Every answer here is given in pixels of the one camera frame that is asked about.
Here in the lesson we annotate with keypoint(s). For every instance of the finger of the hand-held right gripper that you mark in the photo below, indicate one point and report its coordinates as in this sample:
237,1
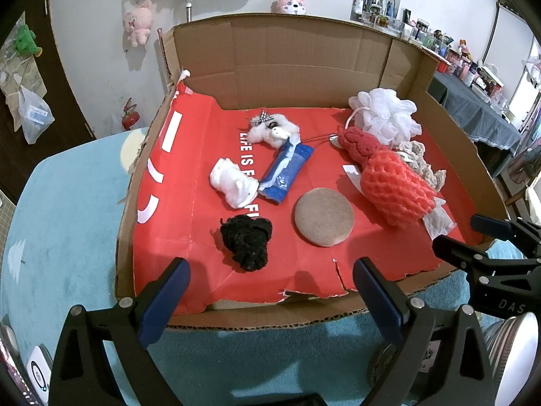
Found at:
460,256
492,225

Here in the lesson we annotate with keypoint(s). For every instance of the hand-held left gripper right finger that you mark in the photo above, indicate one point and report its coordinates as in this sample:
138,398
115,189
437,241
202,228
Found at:
380,300

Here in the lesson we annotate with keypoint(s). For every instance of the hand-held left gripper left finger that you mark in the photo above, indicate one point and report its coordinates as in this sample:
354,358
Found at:
165,300

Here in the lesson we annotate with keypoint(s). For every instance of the cream crochet scrunchie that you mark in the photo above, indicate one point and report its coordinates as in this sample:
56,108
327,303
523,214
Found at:
427,169

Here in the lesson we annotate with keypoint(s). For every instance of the orange knitted sponge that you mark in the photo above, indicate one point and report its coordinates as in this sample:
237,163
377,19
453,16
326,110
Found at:
397,190

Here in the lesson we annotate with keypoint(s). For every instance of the round beige pad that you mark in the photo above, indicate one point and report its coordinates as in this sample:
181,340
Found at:
323,218

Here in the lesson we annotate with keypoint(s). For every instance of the black knitted scrunchie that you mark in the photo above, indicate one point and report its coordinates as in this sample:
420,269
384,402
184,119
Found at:
247,241

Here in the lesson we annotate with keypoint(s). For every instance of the small white plush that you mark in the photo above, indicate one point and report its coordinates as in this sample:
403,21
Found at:
230,182

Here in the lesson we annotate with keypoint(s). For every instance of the red plush toy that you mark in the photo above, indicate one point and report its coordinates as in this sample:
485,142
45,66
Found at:
359,146

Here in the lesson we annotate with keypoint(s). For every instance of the white mesh bath pouf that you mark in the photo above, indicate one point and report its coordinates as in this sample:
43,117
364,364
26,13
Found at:
389,114

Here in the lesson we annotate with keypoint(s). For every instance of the blue tissue pack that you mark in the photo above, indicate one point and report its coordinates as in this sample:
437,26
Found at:
287,173

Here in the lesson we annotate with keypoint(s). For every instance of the cardboard box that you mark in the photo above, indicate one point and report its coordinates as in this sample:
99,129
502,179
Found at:
296,59

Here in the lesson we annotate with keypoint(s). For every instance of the large glass jar metal lid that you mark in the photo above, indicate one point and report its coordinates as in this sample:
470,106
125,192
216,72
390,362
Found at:
513,346

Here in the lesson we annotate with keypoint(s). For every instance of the red printed cardboard liner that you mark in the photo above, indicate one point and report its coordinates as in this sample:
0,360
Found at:
203,220

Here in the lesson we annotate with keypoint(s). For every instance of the grey cloth covered table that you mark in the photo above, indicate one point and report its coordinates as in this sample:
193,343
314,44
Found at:
477,118

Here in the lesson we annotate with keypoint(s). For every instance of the teal plush blanket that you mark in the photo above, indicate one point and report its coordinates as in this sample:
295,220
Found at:
76,220

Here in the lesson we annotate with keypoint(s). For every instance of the white small device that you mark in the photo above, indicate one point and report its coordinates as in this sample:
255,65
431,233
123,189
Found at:
39,368

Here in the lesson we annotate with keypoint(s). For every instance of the red basin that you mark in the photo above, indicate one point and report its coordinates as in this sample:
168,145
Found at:
443,65

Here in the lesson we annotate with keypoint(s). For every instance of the row of toiletry bottles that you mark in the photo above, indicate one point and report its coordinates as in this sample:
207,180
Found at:
460,59

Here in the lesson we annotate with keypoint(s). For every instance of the red fire extinguisher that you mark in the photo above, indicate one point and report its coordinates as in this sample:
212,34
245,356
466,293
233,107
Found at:
132,119

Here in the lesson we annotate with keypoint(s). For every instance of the clear plastic bag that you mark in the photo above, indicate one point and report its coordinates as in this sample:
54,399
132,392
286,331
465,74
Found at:
36,114

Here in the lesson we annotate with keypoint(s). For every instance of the brown door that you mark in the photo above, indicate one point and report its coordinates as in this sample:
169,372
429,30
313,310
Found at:
63,93

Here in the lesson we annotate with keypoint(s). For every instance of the pink pig plush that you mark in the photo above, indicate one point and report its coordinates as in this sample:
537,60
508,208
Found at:
137,21

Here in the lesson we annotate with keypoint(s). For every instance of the hanging silver tube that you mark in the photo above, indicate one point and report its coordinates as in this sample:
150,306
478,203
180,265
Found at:
189,8

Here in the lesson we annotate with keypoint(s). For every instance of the green plush toy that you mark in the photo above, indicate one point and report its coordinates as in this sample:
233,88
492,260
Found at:
26,40

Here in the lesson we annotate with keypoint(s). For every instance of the pink fox plush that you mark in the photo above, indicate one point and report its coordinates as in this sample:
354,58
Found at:
289,6

